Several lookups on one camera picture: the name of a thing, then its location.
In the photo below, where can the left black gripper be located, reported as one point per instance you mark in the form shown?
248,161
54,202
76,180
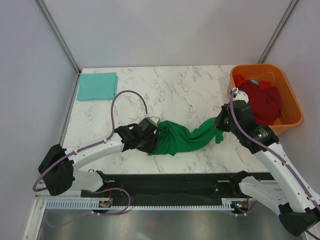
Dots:
153,147

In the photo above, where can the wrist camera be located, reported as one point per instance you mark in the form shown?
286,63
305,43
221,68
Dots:
149,125
238,95

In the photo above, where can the folded teal t shirt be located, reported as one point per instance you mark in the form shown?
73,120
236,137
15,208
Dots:
97,87

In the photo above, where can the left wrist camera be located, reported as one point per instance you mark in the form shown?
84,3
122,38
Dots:
149,125

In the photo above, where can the dark red t shirt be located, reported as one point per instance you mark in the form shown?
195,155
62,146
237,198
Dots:
264,100

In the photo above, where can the right aluminium frame post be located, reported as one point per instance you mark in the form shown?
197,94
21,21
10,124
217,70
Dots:
278,30

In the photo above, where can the left aluminium frame post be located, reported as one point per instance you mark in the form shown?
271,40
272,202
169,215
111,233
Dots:
58,35

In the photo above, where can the aluminium frame post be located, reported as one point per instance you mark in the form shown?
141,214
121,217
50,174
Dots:
278,30
58,35

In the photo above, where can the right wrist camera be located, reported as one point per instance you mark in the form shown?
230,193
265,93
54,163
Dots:
238,95

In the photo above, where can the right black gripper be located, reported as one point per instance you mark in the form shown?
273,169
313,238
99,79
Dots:
218,120

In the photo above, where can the bright red t shirt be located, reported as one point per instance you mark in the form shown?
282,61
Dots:
241,79

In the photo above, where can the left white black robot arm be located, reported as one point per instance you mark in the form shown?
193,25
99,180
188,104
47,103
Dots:
61,171

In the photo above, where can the green t shirt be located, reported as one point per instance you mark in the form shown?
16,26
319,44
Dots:
175,138

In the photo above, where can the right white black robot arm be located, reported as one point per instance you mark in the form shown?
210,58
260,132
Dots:
296,204

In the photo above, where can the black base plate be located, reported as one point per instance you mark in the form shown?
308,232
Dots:
174,189

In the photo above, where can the orange plastic bin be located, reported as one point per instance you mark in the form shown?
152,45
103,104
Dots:
291,114

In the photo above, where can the white slotted cable duct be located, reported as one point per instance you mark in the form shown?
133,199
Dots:
99,205

